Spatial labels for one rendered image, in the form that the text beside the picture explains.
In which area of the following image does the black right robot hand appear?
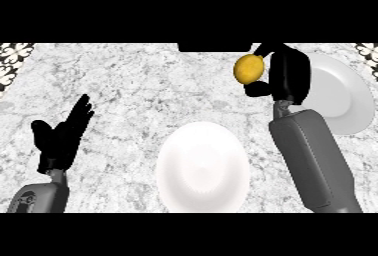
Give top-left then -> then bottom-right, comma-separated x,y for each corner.
242,42 -> 313,106

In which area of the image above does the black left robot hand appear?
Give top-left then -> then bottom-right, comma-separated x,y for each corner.
29,93 -> 95,175

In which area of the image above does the yellow lemon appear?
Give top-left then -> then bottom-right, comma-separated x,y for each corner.
231,54 -> 265,85

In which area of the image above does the white round plate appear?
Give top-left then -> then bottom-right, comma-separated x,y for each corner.
287,52 -> 376,136
155,121 -> 250,214

